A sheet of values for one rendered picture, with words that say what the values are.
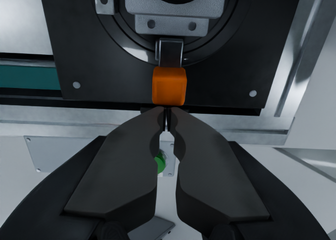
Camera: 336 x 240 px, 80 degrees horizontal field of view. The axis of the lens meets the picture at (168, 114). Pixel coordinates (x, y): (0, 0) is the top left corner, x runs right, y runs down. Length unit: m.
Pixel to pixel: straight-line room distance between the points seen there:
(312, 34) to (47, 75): 0.30
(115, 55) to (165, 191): 0.36
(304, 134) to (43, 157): 0.46
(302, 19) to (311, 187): 0.42
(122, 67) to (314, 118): 0.36
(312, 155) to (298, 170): 1.38
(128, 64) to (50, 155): 0.18
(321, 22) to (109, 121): 0.26
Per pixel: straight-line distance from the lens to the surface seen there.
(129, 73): 0.23
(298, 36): 0.27
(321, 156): 1.96
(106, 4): 0.19
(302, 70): 0.28
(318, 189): 0.61
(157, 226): 0.57
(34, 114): 0.31
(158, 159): 0.28
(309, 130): 0.48
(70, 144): 0.31
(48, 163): 0.35
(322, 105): 0.46
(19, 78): 0.31
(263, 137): 0.31
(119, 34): 0.20
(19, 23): 0.32
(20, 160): 0.53
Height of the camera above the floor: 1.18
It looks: 61 degrees down
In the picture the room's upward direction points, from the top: 179 degrees clockwise
